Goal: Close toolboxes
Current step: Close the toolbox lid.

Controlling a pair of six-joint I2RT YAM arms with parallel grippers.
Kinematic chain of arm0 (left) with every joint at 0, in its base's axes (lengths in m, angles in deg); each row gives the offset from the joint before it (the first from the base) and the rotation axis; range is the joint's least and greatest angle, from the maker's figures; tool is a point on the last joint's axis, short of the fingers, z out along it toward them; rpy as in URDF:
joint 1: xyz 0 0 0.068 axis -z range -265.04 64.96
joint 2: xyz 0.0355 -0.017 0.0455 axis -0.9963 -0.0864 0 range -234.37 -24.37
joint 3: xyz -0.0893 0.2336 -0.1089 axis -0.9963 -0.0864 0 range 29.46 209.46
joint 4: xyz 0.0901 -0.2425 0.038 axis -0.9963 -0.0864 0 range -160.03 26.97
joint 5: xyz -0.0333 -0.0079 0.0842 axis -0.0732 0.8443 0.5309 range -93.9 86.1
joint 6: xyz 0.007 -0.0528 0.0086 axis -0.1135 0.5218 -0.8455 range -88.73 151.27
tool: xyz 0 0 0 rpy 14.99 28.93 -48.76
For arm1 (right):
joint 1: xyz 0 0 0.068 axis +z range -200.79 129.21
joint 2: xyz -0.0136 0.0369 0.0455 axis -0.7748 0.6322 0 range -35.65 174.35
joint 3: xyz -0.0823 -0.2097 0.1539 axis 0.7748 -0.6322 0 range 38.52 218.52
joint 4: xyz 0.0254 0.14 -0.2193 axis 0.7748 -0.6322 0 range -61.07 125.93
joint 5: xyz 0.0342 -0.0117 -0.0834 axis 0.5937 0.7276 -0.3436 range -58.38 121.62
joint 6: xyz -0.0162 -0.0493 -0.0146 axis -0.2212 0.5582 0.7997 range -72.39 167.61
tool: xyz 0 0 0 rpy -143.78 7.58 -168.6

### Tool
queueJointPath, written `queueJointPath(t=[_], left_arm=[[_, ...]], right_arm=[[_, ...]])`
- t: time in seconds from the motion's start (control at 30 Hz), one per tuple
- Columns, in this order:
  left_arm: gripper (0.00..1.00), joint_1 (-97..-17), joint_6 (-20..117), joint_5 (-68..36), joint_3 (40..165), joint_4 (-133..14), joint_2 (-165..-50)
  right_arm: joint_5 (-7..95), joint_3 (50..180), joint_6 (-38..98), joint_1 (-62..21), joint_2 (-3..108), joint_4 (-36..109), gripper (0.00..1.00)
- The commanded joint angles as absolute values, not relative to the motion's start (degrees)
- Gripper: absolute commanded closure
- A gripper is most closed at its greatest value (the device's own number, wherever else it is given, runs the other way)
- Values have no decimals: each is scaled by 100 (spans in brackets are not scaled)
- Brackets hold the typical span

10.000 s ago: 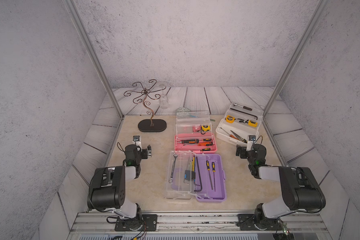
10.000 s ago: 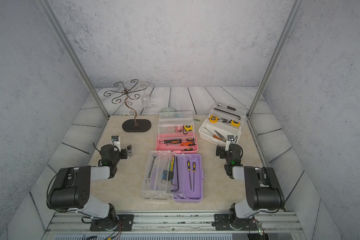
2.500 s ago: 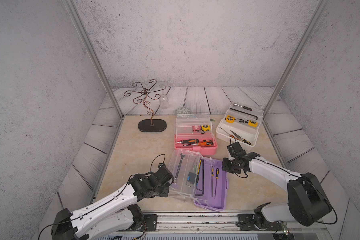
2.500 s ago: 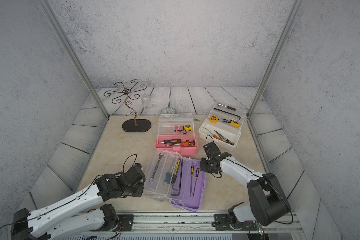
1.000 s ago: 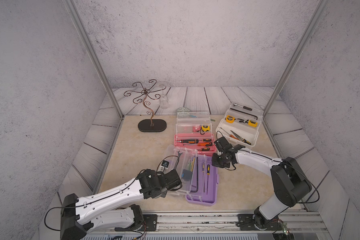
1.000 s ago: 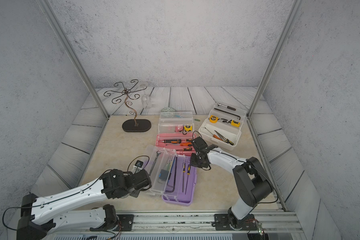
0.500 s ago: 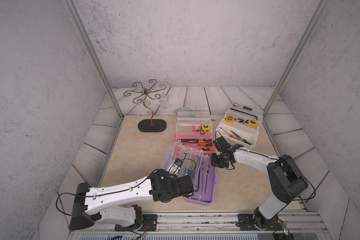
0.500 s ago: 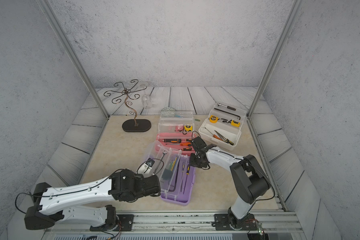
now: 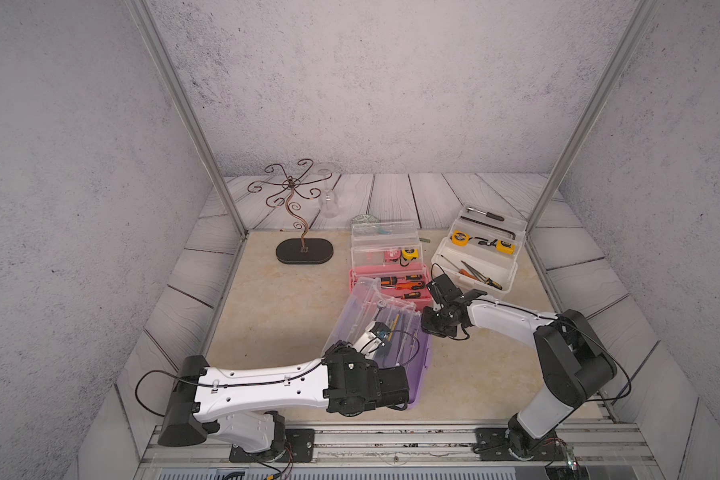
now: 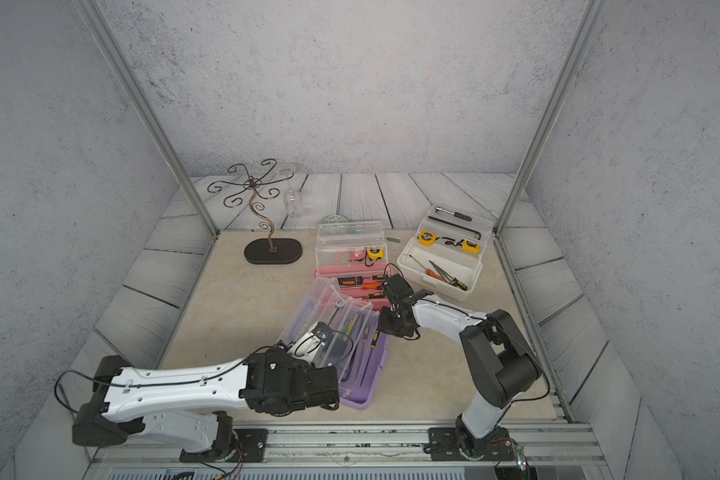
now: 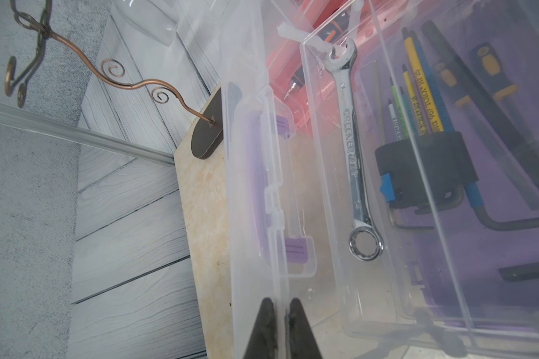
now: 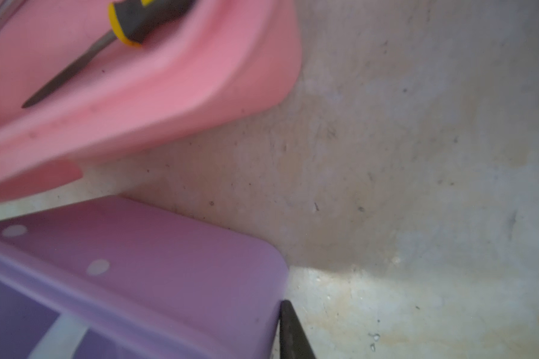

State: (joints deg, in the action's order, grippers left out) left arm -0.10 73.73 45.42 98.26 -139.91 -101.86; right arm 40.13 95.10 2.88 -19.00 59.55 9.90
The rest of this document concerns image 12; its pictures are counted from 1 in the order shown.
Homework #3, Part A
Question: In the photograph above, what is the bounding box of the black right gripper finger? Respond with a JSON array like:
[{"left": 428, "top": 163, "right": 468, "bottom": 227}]
[{"left": 278, "top": 300, "right": 316, "bottom": 359}]

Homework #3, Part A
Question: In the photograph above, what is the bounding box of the purple toolbox with clear lid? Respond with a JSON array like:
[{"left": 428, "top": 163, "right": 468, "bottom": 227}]
[{"left": 0, "top": 196, "right": 288, "bottom": 358}]

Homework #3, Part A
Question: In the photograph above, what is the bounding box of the pink toolbox with clear lid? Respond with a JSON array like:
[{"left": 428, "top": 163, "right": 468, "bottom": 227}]
[{"left": 0, "top": 1, "right": 302, "bottom": 203}]

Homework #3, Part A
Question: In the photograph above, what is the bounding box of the small yellow black screwdriver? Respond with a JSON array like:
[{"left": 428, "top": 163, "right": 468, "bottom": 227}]
[{"left": 22, "top": 0, "right": 195, "bottom": 109}]

